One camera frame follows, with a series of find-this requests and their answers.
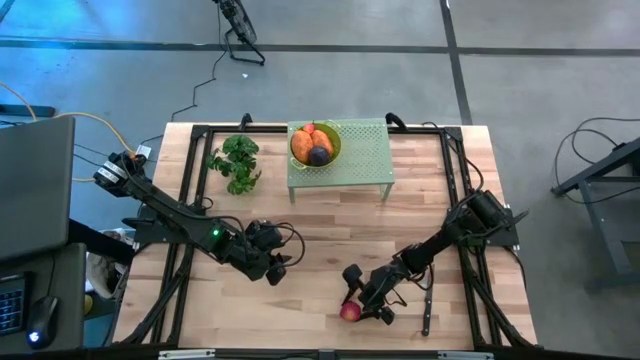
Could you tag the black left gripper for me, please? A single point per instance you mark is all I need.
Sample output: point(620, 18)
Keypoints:
point(262, 250)

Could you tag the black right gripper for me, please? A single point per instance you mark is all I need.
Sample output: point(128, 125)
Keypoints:
point(382, 285)

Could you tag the red apple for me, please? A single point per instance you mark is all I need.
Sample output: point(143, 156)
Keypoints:
point(350, 312)

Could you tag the dark purple plum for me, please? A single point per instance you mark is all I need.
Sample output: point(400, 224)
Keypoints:
point(319, 156)

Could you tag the orange oblong fruit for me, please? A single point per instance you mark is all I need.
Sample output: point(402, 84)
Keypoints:
point(324, 141)
point(301, 147)

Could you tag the small orange pear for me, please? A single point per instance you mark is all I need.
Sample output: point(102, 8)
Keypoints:
point(309, 129)

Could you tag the green plastic colander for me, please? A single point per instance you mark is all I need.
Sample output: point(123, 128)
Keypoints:
point(330, 129)

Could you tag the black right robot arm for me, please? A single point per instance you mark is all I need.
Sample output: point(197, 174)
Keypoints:
point(435, 247)

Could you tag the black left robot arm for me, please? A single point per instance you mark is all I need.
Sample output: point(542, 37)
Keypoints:
point(170, 215)

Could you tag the green potted plant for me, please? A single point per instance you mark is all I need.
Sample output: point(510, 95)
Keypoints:
point(240, 160)

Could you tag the pale green perforated shelf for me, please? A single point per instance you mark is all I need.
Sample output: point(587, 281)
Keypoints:
point(365, 160)

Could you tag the white bag lined bin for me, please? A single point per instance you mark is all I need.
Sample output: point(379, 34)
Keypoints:
point(105, 270)

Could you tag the dark grey desk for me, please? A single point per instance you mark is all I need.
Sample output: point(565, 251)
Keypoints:
point(65, 280)

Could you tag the black computer mouse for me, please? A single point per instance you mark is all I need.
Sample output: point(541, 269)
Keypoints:
point(42, 317)

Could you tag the dark grey side table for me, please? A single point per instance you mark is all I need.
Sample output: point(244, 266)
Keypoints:
point(601, 225)

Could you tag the black floor fan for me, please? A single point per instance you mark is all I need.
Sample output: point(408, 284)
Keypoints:
point(242, 25)

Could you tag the backlit black keyboard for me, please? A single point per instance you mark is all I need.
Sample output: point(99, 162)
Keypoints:
point(12, 305)

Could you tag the black flat bar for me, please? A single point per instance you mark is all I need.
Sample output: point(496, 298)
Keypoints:
point(25, 111)

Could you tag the silver metal bracket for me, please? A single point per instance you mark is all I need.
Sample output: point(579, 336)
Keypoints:
point(185, 354)
point(465, 355)

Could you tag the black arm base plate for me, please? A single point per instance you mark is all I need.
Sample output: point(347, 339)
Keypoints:
point(145, 234)
point(507, 240)

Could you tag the black aluminium table frame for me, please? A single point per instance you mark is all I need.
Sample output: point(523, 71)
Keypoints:
point(425, 130)

